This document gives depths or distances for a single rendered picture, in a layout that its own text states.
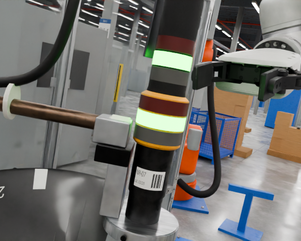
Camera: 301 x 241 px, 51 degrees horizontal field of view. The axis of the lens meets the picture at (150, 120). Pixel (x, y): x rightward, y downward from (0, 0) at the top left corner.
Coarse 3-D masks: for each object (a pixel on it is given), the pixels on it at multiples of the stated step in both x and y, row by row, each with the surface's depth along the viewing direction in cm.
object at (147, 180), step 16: (144, 160) 27; (160, 160) 27; (144, 176) 27; (160, 176) 27; (144, 192) 27; (160, 192) 28; (128, 208) 29; (144, 208) 28; (160, 208) 29; (144, 224) 28
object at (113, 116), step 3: (111, 117) 28; (114, 117) 28; (117, 117) 28; (120, 117) 28; (123, 117) 28; (126, 117) 28; (123, 120) 28; (126, 120) 28; (129, 120) 28; (129, 132) 28; (129, 135) 29
